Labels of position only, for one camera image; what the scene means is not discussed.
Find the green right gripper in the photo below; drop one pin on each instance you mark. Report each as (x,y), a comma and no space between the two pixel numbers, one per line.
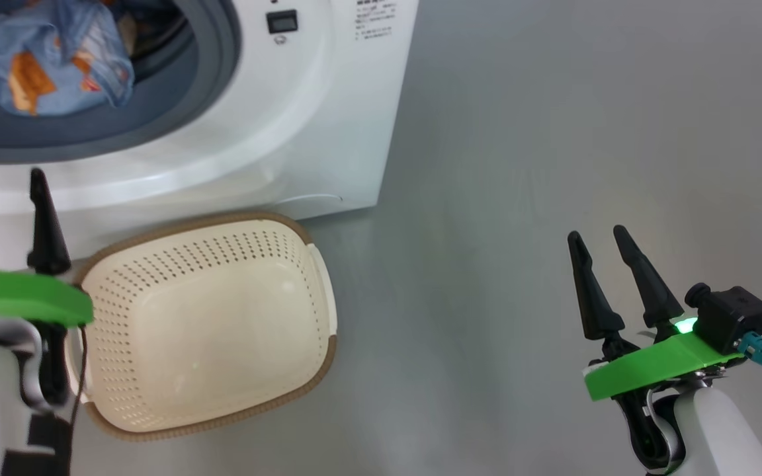
(652,367)

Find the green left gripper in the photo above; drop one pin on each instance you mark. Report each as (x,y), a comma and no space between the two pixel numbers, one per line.
(24,297)

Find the white front-load washing machine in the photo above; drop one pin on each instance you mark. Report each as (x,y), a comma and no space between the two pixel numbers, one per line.
(328,132)

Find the cream perforated laundry basket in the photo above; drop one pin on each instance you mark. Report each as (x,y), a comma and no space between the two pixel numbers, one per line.
(209,330)

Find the round filter cover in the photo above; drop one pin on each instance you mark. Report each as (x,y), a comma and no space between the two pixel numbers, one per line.
(318,201)

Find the printed text label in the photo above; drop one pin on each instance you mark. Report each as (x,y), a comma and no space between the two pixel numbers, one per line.
(376,16)

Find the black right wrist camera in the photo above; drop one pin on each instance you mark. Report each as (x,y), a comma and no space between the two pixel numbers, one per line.
(731,317)

